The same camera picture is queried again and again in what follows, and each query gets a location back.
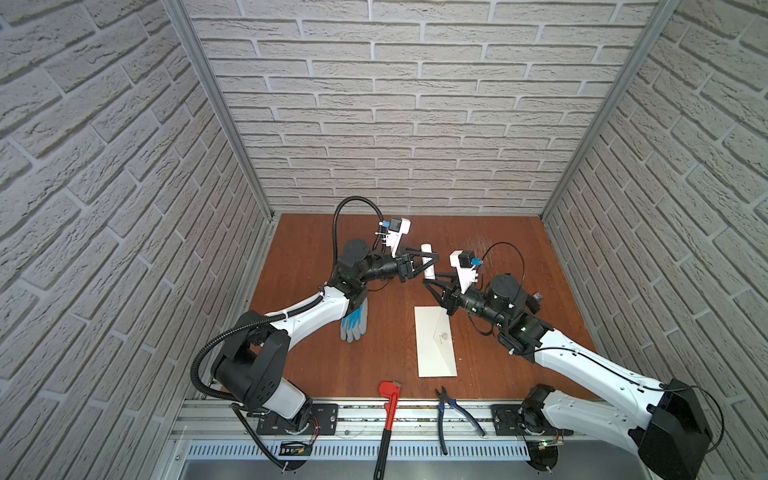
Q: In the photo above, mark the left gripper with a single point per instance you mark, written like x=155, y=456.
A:
x=407, y=268

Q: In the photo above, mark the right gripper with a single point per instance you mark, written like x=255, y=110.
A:
x=454, y=294

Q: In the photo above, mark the cream envelope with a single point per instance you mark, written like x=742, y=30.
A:
x=435, y=351

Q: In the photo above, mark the white glue stick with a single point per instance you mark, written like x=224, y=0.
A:
x=429, y=269

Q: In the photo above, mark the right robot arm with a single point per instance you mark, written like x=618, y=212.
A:
x=663, y=423

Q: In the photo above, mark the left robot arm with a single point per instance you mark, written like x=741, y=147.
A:
x=251, y=361

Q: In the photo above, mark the blue grey work glove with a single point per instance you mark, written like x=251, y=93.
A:
x=354, y=325

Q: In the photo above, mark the red pipe wrench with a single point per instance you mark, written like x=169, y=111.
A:
x=391, y=390

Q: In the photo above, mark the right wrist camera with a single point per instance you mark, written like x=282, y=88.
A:
x=466, y=265

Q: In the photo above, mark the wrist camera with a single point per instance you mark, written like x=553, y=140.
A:
x=392, y=232
x=466, y=265

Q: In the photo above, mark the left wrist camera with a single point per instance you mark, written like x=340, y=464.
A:
x=392, y=232

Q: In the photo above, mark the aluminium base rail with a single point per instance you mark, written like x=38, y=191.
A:
x=477, y=439

